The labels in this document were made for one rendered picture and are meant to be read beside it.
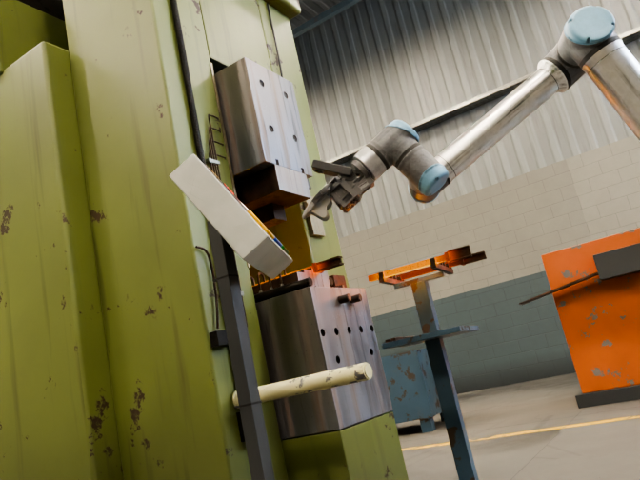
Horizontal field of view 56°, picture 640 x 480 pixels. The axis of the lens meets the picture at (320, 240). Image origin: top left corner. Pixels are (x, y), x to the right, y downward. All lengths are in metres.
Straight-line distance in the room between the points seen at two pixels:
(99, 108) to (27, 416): 1.07
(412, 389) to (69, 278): 4.04
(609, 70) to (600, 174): 7.77
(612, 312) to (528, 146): 4.95
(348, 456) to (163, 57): 1.38
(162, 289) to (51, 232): 0.47
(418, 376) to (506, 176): 4.89
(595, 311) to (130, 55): 4.12
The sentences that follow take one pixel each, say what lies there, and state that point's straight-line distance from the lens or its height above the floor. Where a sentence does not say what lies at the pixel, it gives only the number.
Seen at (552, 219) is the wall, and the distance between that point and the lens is 9.52.
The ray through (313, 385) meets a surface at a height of 0.61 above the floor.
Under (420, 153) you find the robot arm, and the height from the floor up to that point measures 1.14.
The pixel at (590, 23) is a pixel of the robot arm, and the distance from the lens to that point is 1.80.
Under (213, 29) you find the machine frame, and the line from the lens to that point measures 2.43.
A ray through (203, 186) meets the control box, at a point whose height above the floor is 1.11.
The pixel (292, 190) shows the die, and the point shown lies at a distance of 2.13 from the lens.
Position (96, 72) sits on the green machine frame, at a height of 1.81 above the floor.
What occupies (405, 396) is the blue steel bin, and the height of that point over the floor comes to 0.34.
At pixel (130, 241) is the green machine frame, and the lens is 2.04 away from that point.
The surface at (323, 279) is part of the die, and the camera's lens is 2.12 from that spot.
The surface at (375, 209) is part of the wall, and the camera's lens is 10.50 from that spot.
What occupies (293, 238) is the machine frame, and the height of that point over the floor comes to 1.19.
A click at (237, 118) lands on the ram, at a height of 1.56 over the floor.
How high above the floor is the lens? 0.62
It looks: 13 degrees up
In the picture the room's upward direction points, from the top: 12 degrees counter-clockwise
